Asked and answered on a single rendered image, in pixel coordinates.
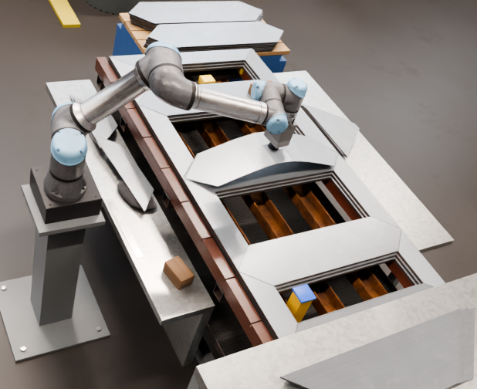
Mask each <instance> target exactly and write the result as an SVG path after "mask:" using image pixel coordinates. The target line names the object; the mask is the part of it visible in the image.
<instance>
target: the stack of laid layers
mask: <svg viewBox="0 0 477 389"><path fill-rule="evenodd" d="M182 67H183V71H184V72H195V71H205V70H217V69H237V68H243V69H244V70H245V72H246V73H247V75H248V76H249V77H250V79H251V80H255V79H260V78H259V77H258V76H257V74H256V73H255V72H254V70H253V69H252V68H251V66H250V65H249V64H248V63H247V62H246V61H245V60H238V61H226V62H214V63H192V64H182ZM132 103H133V105H134V106H135V108H136V109H137V112H138V113H139V114H140V116H141V118H142V120H143V121H144V123H145V125H146V126H147V129H148V130H149V131H150V133H151V135H152V137H153V138H154V140H155V141H156V143H157V145H158V146H159V148H160V149H161V152H162V153H163V155H164V156H165V158H166V160H167V162H168V163H169V165H170V166H171V169H172V170H173V172H174V173H175V175H176V177H177V178H178V180H179V181H180V183H181V185H182V187H183V189H184V190H185V192H186V194H187V195H188V197H189V198H190V201H191V202H192V204H193V205H194V207H195V209H196V210H197V212H198V214H199V215H200V217H201V219H202V221H203V222H204V223H205V226H206V227H207V229H208V230H209V232H210V234H211V236H212V238H213V239H214V240H215V242H216V244H217V246H218V247H219V249H220V250H221V252H222V254H223V256H224V257H225V259H226V261H227V263H228V264H229V266H230V267H231V269H232V271H233V272H234V274H235V278H237V279H238V281H239V282H240V284H241V286H242V288H243V289H244V291H245V293H246V295H247V296H248V298H249V299H250V301H251V303H252V305H253V306H254V307H255V310H256V311H257V313H258V314H259V316H260V318H261V319H262V322H263V323H264V324H265V326H266V328H267V330H268V331H269V333H270V335H271V336H272V338H273V339H274V340H277V339H279V338H278V337H277V335H276V333H275V331H274V329H273V328H272V326H271V325H270V323H269V321H268V320H267V318H266V316H265V314H264V313H263V311H262V310H261V308H260V306H259V304H258V303H257V302H256V300H255V298H254V296H253V295H252V293H251V291H250V290H249V288H248V287H247V285H246V284H245V281H244V280H243V278H242V277H241V275H240V273H239V271H238V269H236V267H235V265H234V263H233V261H232V260H231V258H230V257H229V255H228V253H227V252H226V250H225V248H224V246H223V245H222V243H221V242H220V240H219V238H218V236H217V235H216V234H215V231H214V230H213V228H212V227H211V225H210V223H209V222H208V219H207V218H206V217H205V215H204V213H203V211H202V210H201V208H200V207H199V205H198V203H197V202H196V200H195V198H194V196H193V195H192V193H191V192H190V190H189V189H188V186H187V185H186V184H185V182H184V180H186V181H189V182H191V183H193V184H196V185H198V186H201V187H203V188H206V189H208V190H210V191H213V192H215V193H216V194H217V196H218V198H219V199H220V200H223V199H227V198H234V197H239V196H243V195H250V194H255V193H259V192H264V191H271V190H276V189H280V188H287V187H292V186H296V185H301V184H308V183H312V182H317V181H324V180H328V179H330V180H331V181H332V183H333V184H334V185H335V187H336V188H337V190H338V191H339V192H340V193H341V194H342V195H343V197H344V198H345V199H346V201H347V202H348V203H349V205H350V206H351V207H352V209H353V210H354V211H355V212H356V213H357V215H358V216H359V217H360V218H366V217H370V216H369V214H368V213H367V212H366V211H365V210H364V208H363V207H362V206H361V204H360V203H359V202H358V200H357V199H356V198H355V197H354V196H353V195H352V193H351V192H350V191H349V189H348V188H347V187H346V185H345V184H344V183H343V182H342V181H341V180H340V178H339V177H338V176H337V174H336V173H335V172H334V168H335V165H336V162H337V158H338V153H337V152H336V151H333V152H335V153H336V154H337V155H336V160H335V165H334V166H331V165H326V164H318V163H312V162H302V161H291V162H286V163H281V164H274V165H272V166H269V167H265V168H263V169H260V170H257V171H254V172H252V173H250V174H247V175H245V176H243V177H240V178H237V179H235V180H233V181H230V182H228V183H226V184H223V185H221V186H218V187H217V186H214V185H210V184H205V183H201V182H198V181H192V180H188V179H186V176H187V174H188V172H189V170H190V168H191V166H192V164H193V162H194V158H193V157H192V156H191V154H190V152H189V150H188V149H187V148H186V146H185V144H184V142H183V141H182V139H181V138H180V136H179V135H178V133H177V131H176V130H175V129H174V127H173V125H172V124H173V123H185V122H192V121H199V120H211V119H218V118H225V116H221V115H218V114H214V113H208V112H199V113H186V114H178V115H170V116H165V115H163V114H161V113H158V112H156V111H153V110H150V109H148V108H146V107H142V106H141V105H138V104H137V101H136V100H132ZM183 179H184V180H183ZM390 261H394V262H395V263H396V264H397V266H398V267H399V268H400V270H401V271H402V272H403V273H404V274H405V276H406V277H407V278H408V280H409V281H410V282H411V284H412V285H413V286H416V285H419V284H422V283H423V282H422V281H421V280H420V278H419V277H418V276H417V274H416V273H415V272H414V270H413V269H412V268H411V267H410V266H409V265H408V263H407V262H406V261H405V260H404V258H403V257H402V256H401V254H400V253H399V252H398V251H397V252H392V253H389V254H386V255H381V256H378V257H375V258H372V259H368V260H364V261H361V262H356V263H354V264H350V265H348V266H343V267H340V268H336V269H331V270H329V271H325V272H321V273H317V274H315V275H311V276H307V277H304V278H301V279H296V280H293V281H290V282H285V283H282V284H279V285H276V286H275V288H276V289H277V291H278V293H284V292H287V291H290V290H292V288H294V287H297V286H302V285H305V284H307V285H311V284H314V283H317V282H322V281H324V280H327V279H332V278H335V277H338V276H342V275H346V274H348V273H352V272H356V271H359V270H362V269H366V268H370V267H372V266H377V265H380V264H383V263H386V262H390ZM410 287H412V286H410ZM410 287H408V288H410ZM405 289H407V288H405ZM401 290H403V289H401ZM401 290H398V291H401ZM398 291H396V292H398ZM394 293H395V292H394Z"/></svg>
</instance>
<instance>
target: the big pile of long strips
mask: <svg viewBox="0 0 477 389"><path fill-rule="evenodd" d="M128 15H130V22H131V24H133V25H136V26H138V27H141V28H142V29H146V30H148V31H150V32H152V33H151V34H150V35H149V36H148V37H147V39H146V42H145V43H144V45H143V47H145V48H147V47H148V46H149V45H150V44H152V43H154V42H159V41H163V42H169V43H171V44H173V45H174V46H176V47H177V48H178V50H179V52H198V51H212V50H226V49H253V50H254V51H255V52H271V51H273V50H274V48H275V46H276V44H277V43H278V41H279V39H280V37H281V35H282V33H283V30H281V29H277V28H275V27H273V26H270V25H267V24H265V23H263V22H262V10H261V9H258V8H255V7H253V6H251V5H247V4H245V3H243V2H240V1H231V2H139V3H138V4H137V5H136V6H135V7H134V8H133V9H132V10H131V11H130V12H129V13H128Z"/></svg>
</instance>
